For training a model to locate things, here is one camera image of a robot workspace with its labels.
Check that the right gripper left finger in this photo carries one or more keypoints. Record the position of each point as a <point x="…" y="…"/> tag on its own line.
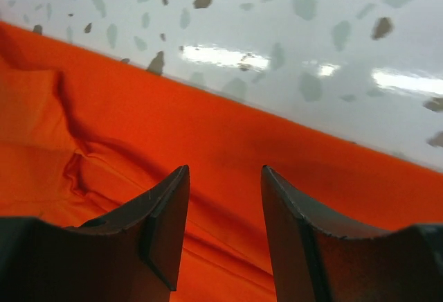
<point x="132" y="253"/>

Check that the orange t shirt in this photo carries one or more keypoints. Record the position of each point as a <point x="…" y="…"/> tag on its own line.
<point x="82" y="134"/>

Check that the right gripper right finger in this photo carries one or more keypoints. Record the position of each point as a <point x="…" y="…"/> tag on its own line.
<point x="319" y="254"/>

